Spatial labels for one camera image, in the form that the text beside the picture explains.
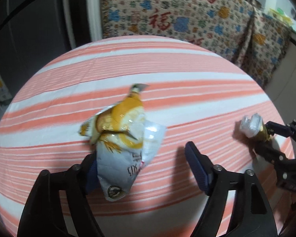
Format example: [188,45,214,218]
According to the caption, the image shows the yellow white snack bag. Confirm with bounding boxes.
[79,84,166,201]

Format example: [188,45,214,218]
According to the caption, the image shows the yellow green items on counter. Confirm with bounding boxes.
[268,8,294,27]

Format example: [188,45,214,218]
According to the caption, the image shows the striped pink white tablecloth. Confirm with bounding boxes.
[0,36,291,236]

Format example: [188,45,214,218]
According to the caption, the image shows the gold black foil wrapper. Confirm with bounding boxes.
[239,113,271,142]

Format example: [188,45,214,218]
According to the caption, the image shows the patterned fu character cloth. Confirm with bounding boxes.
[101,0,292,87]

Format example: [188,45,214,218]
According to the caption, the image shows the black refrigerator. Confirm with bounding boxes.
[0,0,91,94]

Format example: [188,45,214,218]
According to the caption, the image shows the white door frame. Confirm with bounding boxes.
[86,0,103,42]

